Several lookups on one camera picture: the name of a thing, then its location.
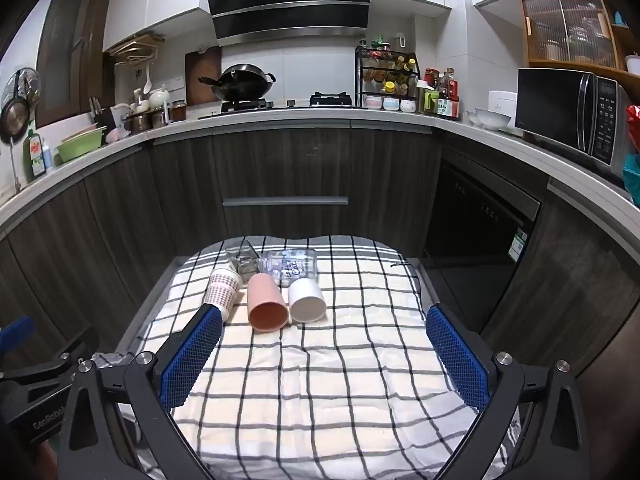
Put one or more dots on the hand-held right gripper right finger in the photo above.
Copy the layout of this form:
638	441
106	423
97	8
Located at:
457	360

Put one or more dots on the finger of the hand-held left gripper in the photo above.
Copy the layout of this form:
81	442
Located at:
55	357
15	332

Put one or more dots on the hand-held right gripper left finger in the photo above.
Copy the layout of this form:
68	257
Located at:
192	355

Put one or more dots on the dotted pattern paper cup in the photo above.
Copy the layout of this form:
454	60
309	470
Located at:
223	292

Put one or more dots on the pink cup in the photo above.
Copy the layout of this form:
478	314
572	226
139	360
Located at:
267	305

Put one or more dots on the faceted clear glass cup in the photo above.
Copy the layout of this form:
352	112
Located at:
244	260

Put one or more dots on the white cup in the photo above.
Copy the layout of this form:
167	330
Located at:
306	302

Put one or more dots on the printed clear glass cup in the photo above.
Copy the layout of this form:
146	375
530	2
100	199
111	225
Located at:
292	266

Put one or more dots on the black and white checked cloth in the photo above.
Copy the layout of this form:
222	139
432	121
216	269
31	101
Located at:
320	385

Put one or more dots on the black dishwasher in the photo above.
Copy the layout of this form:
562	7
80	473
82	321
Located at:
475	230

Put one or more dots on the dark wood base cabinet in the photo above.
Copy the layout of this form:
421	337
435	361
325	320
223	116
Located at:
150	200

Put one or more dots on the green dish soap bottle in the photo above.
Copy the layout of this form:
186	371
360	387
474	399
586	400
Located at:
35	155

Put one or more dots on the green basin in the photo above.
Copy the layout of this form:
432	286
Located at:
80	146

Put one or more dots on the hanging frying pan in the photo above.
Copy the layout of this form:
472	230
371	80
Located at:
13	120

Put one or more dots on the black knife block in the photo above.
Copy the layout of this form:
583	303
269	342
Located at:
102	116

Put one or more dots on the brown glass jar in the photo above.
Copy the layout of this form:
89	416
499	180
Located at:
158	118
136	122

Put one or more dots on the white pitcher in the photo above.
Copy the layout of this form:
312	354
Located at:
120	117

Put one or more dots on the small white bowl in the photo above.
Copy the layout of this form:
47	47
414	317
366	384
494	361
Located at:
472	117

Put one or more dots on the brown lidded jar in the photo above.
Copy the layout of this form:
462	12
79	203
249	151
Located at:
179	111

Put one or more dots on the large white bowl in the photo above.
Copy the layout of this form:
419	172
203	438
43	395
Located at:
492	117

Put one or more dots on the red and green box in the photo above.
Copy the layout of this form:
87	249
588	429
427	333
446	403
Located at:
448	108

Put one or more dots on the teal bag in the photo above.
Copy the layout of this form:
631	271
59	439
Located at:
632	172

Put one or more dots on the white rice cooker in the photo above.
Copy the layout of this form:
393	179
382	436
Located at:
501	106

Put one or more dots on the white teapot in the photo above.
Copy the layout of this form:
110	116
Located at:
159	98

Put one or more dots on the black gas stove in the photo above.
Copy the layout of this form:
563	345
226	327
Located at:
280	109

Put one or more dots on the pink lidded seasoning jar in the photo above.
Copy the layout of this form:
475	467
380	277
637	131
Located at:
373	103

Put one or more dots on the black microwave oven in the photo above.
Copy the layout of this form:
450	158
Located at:
550	105

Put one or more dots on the dark sauce bottle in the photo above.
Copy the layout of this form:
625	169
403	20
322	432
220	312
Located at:
449	85

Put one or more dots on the black wok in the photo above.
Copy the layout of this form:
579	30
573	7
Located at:
245	82

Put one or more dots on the red capped sauce bottle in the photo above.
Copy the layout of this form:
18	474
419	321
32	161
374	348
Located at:
430	80

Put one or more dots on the dark wooden cutting board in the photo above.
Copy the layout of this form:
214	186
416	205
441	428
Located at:
202	70

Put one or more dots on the black spice rack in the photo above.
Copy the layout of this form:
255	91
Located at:
387	77

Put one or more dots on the red bag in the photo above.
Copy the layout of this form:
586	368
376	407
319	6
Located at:
635	127

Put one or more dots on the light wooden boards on rack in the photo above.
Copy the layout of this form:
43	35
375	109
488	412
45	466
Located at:
135	47

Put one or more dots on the white mug on shelf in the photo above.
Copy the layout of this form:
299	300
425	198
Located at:
633	64

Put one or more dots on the wooden glass door cabinet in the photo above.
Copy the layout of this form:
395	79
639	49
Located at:
570	27

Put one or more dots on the black range hood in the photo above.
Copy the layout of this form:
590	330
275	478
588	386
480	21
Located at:
290	0

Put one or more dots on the dark wooden window frame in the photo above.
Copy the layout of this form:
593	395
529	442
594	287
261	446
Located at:
75	55

